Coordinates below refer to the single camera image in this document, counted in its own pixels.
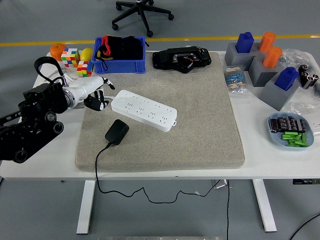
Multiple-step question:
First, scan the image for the blue plastic bin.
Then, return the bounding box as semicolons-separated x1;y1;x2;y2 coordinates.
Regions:
90;36;147;75

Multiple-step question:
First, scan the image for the white table leg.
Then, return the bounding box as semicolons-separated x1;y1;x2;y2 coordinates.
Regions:
76;179;97;235
252;179;278;233

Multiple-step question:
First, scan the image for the black office chair base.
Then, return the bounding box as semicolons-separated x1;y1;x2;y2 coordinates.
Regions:
111;0;175;38

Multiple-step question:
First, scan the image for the light blue tray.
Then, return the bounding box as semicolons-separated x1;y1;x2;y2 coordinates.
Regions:
267;112;315;151

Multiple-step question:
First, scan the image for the silver bracket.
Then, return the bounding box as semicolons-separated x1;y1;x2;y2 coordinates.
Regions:
211;179;229;190

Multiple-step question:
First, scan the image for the yellow lemon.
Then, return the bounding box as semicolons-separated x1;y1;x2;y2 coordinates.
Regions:
79;47;94;62

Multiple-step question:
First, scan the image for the black hanging cable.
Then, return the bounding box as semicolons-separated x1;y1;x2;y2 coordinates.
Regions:
226;179;231;240

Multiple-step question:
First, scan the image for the white power strip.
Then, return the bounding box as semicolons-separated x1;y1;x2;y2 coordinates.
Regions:
110;89;178;133

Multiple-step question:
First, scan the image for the black plug with cord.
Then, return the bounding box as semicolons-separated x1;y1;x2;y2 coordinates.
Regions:
94;119;222;204

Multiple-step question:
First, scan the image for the black printed capacitor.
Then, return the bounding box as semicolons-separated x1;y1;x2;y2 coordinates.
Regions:
296;118;308;133
286;116;298;131
277;116;289;132
269;118;280;133

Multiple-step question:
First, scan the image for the black and red fabric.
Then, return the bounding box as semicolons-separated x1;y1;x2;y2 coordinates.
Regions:
93;34;150;72

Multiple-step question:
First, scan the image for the colourful puzzle cube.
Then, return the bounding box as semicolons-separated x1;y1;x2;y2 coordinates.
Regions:
76;60;95;78
60;47;81;69

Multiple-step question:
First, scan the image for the orange fruit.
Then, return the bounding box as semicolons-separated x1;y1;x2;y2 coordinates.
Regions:
49;43;68;62

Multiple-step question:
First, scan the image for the small crumpled clear bag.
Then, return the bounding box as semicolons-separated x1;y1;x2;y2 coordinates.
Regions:
289;101;320;120

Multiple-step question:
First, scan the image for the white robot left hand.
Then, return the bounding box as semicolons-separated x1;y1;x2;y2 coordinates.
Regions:
66;76;116;112

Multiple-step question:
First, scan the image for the grey block holder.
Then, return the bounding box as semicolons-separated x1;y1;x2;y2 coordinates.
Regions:
258;77;301;112
248;55;279;88
224;41;262;72

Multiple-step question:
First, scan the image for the orange cylinder peg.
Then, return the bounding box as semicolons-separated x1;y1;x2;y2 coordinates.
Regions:
257;31;277;54
262;46;283;69

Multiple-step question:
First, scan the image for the black machine part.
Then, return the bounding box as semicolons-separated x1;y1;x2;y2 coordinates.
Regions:
151;45;213;75

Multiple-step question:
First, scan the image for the large clear plastic bag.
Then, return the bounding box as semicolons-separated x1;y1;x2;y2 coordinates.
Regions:
278;48;320;97

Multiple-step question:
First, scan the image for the black table control panel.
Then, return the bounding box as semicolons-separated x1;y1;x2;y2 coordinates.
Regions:
292;178;320;186

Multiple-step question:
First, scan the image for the blue square peg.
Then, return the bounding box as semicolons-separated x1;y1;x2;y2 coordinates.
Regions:
274;66;300;91
235;31;255;54

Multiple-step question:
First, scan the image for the clear bag of resistors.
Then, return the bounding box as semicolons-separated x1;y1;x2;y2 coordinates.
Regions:
223;64;251;95

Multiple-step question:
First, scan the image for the grey-brown mat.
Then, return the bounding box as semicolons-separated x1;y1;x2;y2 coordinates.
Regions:
74;51;246;173

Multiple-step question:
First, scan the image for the black floor cable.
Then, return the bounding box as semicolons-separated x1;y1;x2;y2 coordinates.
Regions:
290;213;320;240

